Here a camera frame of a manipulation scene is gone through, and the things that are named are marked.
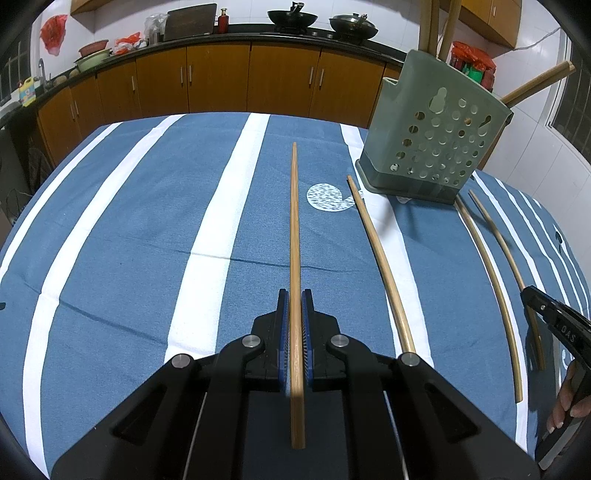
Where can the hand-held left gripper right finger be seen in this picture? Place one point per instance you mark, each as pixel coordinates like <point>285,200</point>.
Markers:
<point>308,341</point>

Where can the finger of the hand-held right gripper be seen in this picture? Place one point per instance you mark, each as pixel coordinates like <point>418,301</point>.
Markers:
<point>540,302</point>

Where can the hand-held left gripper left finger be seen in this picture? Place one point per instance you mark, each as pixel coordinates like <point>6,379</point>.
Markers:
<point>282,341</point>

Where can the green perforated utensil holder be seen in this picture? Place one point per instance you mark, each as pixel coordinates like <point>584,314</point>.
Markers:
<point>401,74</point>

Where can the person's right hand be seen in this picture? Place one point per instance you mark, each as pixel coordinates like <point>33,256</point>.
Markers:
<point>565,401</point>

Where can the barred window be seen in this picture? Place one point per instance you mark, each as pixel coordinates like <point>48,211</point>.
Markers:
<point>9,74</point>
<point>577,106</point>

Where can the green carton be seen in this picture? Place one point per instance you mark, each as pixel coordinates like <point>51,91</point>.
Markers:
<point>473,76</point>

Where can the red plastic bag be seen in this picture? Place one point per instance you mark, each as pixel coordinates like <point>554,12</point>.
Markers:
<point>127,44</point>
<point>53,32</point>
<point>473,53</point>

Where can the wooden base cabinets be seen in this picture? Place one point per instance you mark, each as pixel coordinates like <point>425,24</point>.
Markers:
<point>217,78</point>

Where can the round dark woven tray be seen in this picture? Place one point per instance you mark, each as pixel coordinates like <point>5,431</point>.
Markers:
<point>39,170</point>

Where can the black kitchen countertop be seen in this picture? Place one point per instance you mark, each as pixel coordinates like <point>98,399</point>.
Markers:
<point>240,37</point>

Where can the gas stove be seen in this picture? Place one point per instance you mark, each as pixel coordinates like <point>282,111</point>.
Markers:
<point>318,32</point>

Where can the black wok with lid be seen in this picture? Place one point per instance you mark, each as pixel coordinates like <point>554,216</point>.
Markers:
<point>353,27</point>

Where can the red bottle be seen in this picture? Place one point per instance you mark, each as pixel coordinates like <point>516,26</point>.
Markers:
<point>223,23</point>

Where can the dark wooden cutting board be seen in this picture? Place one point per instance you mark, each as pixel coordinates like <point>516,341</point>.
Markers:
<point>189,21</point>

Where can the clear plastic bag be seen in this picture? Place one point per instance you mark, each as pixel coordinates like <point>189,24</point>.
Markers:
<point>155,27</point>

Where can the red basin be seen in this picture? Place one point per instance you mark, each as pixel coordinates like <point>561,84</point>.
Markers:
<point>93,47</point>

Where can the yellow detergent bottle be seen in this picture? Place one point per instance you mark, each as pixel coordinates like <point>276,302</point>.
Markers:
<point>27,92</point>

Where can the metal faucet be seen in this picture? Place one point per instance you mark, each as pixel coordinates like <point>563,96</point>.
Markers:
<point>41,71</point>

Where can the wooden wall cabinet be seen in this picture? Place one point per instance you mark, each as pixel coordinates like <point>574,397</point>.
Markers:
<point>498,18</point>
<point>87,4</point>

